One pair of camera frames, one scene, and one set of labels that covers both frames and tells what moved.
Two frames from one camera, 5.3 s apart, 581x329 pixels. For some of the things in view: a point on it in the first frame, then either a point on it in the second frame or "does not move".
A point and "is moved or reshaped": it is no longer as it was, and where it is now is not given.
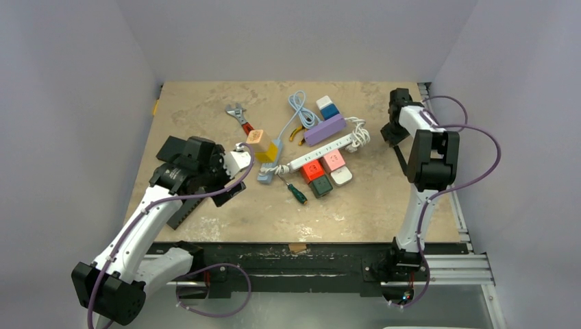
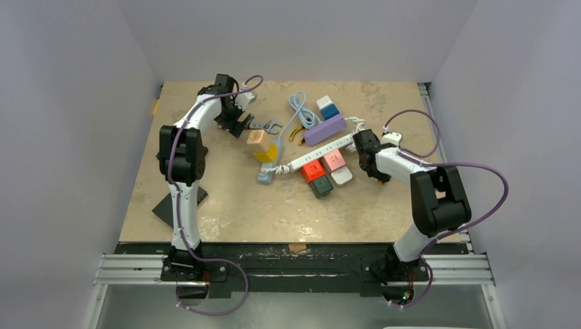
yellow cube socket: [269, 156] does not move
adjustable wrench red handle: [238, 112] is moved or reshaped
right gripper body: [390, 133] to [363, 160]
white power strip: [329, 151] does not move
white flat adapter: [341, 175] does not move
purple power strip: [316, 133] does not move
